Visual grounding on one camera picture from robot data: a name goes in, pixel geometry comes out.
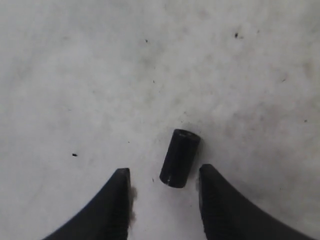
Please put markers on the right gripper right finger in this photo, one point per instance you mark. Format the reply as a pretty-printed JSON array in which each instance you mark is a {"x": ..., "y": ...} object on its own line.
[{"x": 232, "y": 215}]

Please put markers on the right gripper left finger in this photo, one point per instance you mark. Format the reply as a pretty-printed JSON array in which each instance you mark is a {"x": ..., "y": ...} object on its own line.
[{"x": 107, "y": 215}]

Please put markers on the black cylindrical sleeve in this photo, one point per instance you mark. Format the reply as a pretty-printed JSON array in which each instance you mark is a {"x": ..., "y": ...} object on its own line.
[{"x": 179, "y": 158}]

